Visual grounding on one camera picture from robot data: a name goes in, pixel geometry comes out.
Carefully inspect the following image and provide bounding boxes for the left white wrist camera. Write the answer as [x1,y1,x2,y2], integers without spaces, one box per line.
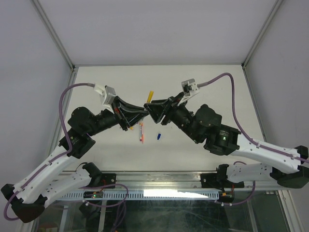
[93,83,116,113]

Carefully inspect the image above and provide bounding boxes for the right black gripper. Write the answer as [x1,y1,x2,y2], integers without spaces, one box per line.
[143,93,202,145]

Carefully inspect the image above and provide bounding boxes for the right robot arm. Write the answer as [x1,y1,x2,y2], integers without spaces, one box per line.
[144,97,309,189]

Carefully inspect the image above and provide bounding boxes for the orange highlighter pen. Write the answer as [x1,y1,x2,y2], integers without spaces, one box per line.
[140,122,144,143]

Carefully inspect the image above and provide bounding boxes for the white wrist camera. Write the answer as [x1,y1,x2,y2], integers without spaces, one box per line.
[181,79,199,102]
[93,83,116,113]

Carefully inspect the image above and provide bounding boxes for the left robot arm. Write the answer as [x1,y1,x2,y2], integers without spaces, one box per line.
[1,97,148,223]

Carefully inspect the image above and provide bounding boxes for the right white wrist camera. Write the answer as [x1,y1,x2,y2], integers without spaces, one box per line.
[181,79,199,102]

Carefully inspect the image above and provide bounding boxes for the short yellow pen cap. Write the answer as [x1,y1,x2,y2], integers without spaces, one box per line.
[147,90,154,103]

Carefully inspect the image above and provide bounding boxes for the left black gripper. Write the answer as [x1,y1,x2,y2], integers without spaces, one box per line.
[86,96,149,137]

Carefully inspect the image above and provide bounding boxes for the perforated cable duct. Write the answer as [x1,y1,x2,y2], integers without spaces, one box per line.
[60,189,219,201]

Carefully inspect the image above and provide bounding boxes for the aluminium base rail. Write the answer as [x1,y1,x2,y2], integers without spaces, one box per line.
[54,171,289,191]

